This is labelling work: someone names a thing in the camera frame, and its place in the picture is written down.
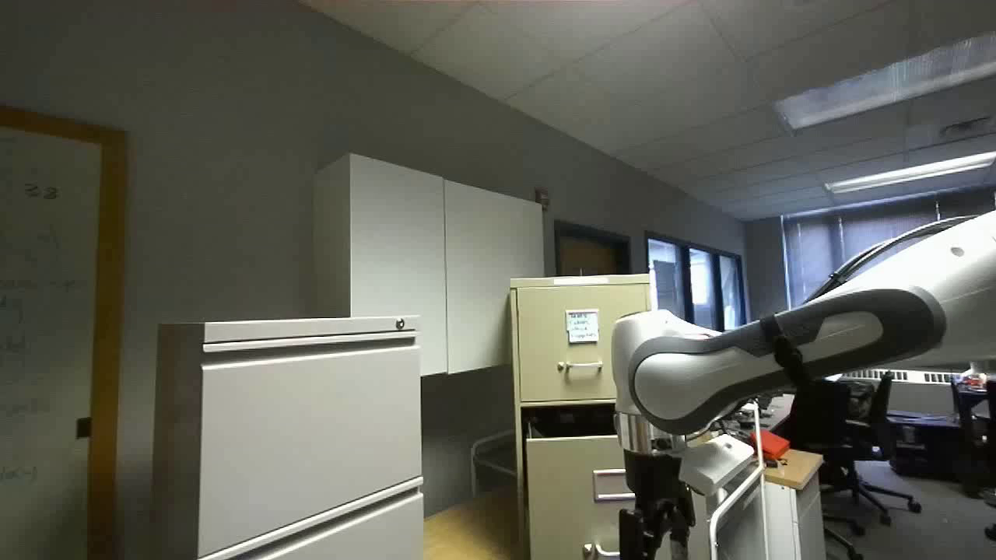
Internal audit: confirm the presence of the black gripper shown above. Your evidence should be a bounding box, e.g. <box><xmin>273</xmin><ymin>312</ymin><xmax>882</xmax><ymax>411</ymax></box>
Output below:
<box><xmin>616</xmin><ymin>447</ymin><xmax>700</xmax><ymax>560</ymax></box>

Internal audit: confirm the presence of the beige cabinet drawer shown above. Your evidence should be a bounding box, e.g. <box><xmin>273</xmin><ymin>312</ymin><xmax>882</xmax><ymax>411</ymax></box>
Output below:
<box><xmin>524</xmin><ymin>403</ymin><xmax>638</xmax><ymax>560</ymax></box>

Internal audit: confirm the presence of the beige drawer with label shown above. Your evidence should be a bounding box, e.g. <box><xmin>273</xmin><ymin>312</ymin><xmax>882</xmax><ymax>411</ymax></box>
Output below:
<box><xmin>513</xmin><ymin>284</ymin><xmax>653</xmax><ymax>411</ymax></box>

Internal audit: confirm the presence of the white paper drawer label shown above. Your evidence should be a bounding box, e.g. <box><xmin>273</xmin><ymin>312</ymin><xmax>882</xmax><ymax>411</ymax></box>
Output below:
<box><xmin>563</xmin><ymin>305</ymin><xmax>604</xmax><ymax>348</ymax></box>

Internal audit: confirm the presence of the beige metal file cabinet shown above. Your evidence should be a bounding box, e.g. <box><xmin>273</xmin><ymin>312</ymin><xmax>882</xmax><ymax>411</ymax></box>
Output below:
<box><xmin>504</xmin><ymin>270</ymin><xmax>658</xmax><ymax>560</ymax></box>

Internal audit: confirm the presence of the grey lateral file cabinet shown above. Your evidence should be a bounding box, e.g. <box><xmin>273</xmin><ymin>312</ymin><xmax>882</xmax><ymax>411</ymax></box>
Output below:
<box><xmin>153</xmin><ymin>313</ymin><xmax>428</xmax><ymax>560</ymax></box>

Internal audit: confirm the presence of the small red object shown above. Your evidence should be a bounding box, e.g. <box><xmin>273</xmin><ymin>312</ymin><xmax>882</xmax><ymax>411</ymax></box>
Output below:
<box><xmin>752</xmin><ymin>425</ymin><xmax>794</xmax><ymax>459</ymax></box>

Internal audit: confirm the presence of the wooden top side table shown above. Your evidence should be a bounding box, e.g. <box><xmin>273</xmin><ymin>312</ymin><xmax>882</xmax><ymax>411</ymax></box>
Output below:
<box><xmin>763</xmin><ymin>445</ymin><xmax>829</xmax><ymax>560</ymax></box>

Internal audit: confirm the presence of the wooden top desk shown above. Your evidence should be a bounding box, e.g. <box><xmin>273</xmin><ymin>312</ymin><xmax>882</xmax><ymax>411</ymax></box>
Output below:
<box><xmin>420</xmin><ymin>487</ymin><xmax>527</xmax><ymax>560</ymax></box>

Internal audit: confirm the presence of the black office chair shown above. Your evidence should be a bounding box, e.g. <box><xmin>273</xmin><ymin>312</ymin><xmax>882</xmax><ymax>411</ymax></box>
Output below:
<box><xmin>945</xmin><ymin>376</ymin><xmax>996</xmax><ymax>544</ymax></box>
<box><xmin>791</xmin><ymin>370</ymin><xmax>925</xmax><ymax>539</ymax></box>

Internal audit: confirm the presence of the dark row of windows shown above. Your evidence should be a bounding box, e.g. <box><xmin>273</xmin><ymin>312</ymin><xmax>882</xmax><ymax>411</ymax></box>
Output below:
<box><xmin>642</xmin><ymin>232</ymin><xmax>749</xmax><ymax>334</ymax></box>

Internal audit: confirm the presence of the dark doorway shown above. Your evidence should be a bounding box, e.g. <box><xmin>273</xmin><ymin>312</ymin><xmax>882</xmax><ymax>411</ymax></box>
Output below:
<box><xmin>552</xmin><ymin>216</ymin><xmax>635</xmax><ymax>280</ymax></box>

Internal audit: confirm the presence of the large window with blinds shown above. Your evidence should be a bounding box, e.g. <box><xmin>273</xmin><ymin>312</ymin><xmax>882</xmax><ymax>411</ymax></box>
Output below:
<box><xmin>781</xmin><ymin>188</ymin><xmax>996</xmax><ymax>313</ymax></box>

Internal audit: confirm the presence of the narrow ceiling light strip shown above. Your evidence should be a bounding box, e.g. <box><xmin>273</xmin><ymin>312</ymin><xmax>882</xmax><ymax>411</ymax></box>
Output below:
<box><xmin>822</xmin><ymin>149</ymin><xmax>996</xmax><ymax>198</ymax></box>

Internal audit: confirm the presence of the large ceiling light panel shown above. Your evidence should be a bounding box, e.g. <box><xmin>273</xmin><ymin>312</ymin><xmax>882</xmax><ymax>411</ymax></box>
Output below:
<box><xmin>772</xmin><ymin>27</ymin><xmax>996</xmax><ymax>132</ymax></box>

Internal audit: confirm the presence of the wood-framed whiteboard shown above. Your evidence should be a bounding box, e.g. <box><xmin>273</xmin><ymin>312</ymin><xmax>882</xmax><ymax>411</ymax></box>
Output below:
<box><xmin>0</xmin><ymin>102</ymin><xmax>135</xmax><ymax>560</ymax></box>

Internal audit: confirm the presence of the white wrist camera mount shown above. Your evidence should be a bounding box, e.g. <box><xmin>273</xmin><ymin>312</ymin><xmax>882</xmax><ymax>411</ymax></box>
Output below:
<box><xmin>679</xmin><ymin>432</ymin><xmax>772</xmax><ymax>505</ymax></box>

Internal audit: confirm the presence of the wide white wall cabinet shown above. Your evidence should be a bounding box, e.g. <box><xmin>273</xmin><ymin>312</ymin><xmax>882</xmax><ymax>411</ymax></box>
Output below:
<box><xmin>442</xmin><ymin>178</ymin><xmax>547</xmax><ymax>376</ymax></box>

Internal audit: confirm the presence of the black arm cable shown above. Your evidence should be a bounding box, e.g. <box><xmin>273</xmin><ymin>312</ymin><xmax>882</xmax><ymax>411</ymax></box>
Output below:
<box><xmin>807</xmin><ymin>214</ymin><xmax>973</xmax><ymax>305</ymax></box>

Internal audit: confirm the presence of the narrow white wall cabinet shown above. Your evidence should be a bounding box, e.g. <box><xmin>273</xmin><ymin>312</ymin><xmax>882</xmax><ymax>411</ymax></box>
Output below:
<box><xmin>309</xmin><ymin>152</ymin><xmax>451</xmax><ymax>380</ymax></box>

